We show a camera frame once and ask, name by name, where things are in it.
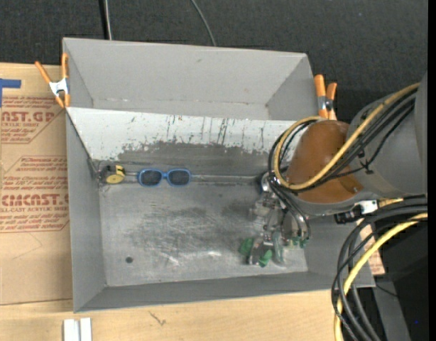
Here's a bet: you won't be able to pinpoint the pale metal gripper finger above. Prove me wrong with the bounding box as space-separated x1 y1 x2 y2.
246 244 264 266
273 233 287 264

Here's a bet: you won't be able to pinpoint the grey metal bin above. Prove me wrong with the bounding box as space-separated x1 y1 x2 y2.
61 36 377 314

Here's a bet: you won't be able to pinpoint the blue sunglasses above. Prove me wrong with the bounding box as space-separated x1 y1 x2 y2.
136 167 193 189

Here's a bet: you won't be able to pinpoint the yellow tape measure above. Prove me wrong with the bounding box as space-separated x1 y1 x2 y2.
104 164 127 185

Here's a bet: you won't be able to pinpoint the brown cardboard board red print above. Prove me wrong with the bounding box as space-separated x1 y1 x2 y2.
0 61 386 307

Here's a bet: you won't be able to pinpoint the black cylinder on white bracket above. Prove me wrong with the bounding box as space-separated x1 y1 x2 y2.
333 199 379 224

